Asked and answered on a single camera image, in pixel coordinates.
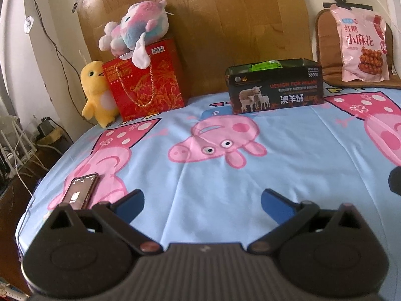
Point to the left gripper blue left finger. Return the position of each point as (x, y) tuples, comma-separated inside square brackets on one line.
[(130, 206)]

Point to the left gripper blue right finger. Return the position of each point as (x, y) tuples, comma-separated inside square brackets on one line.
[(278, 207)]

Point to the bright green snack pack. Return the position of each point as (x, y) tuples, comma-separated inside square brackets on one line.
[(266, 65)]

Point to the smartphone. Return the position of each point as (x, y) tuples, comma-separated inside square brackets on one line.
[(79, 192)]

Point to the blue Peppa Pig bedsheet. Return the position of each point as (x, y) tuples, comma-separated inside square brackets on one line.
[(203, 169)]

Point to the yellow duck plush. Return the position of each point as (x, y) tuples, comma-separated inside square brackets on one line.
[(100, 102)]

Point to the red gift bag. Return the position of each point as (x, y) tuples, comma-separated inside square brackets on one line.
[(144, 92)]

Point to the black sheep print box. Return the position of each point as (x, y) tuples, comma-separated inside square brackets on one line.
[(298, 83)]

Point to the white wifi router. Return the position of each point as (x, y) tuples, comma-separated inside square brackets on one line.
[(16, 148)]

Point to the pink fried dough snack bag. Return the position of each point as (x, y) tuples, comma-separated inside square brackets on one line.
[(363, 47)]

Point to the brown seat cushion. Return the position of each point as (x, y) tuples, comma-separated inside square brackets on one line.
[(328, 49)]

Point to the pink blue unicorn plush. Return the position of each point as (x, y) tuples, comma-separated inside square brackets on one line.
[(144, 23)]

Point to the wooden headboard panel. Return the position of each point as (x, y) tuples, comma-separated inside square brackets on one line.
[(212, 35)]

